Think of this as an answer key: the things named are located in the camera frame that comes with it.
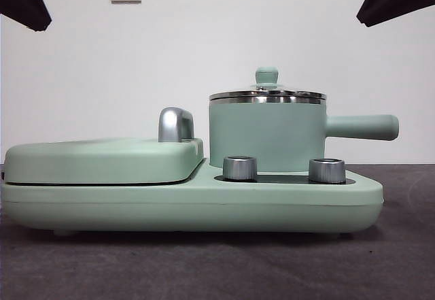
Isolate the mint green griddle lid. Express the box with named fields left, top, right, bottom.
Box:
left=3, top=137, right=205, bottom=184

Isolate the chrome control knob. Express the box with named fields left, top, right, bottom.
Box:
left=222, top=156, right=258, bottom=181
left=308, top=158, right=347, bottom=183

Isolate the mint green breakfast machine base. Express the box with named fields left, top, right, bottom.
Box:
left=0, top=159, right=385, bottom=238

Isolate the chrome griddle lid handle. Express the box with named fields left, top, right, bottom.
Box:
left=158, top=107, right=195, bottom=143

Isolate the mint green pot with handle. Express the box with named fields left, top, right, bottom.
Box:
left=207, top=95, right=399, bottom=173

